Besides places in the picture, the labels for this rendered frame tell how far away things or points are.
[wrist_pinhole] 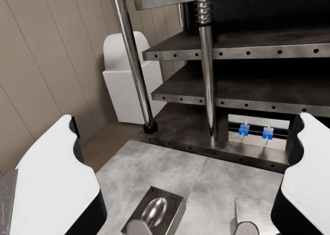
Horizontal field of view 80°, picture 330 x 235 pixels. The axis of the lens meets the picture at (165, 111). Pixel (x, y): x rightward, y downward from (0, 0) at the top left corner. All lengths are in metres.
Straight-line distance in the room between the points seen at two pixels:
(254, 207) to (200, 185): 0.27
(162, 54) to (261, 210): 0.80
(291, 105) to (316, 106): 0.08
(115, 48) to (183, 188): 2.03
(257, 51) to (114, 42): 2.00
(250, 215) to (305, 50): 0.61
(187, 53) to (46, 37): 1.95
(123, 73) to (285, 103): 1.96
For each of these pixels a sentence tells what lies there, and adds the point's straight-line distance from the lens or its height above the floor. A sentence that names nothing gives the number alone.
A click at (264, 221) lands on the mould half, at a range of 0.73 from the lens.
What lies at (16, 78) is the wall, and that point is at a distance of 2.50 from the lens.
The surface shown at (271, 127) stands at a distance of 1.07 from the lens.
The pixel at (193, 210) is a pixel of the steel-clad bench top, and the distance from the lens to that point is 0.86.
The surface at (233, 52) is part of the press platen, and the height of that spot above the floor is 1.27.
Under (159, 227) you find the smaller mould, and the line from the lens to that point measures 0.76.
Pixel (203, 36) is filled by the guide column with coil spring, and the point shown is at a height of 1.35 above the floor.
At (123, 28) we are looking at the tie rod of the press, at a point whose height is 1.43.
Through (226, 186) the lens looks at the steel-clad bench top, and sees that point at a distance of 0.93.
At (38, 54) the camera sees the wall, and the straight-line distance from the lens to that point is 2.61.
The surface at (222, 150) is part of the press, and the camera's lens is 1.10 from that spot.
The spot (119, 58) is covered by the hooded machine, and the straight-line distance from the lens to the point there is 2.59.
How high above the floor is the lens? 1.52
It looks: 29 degrees down
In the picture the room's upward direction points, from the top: 11 degrees counter-clockwise
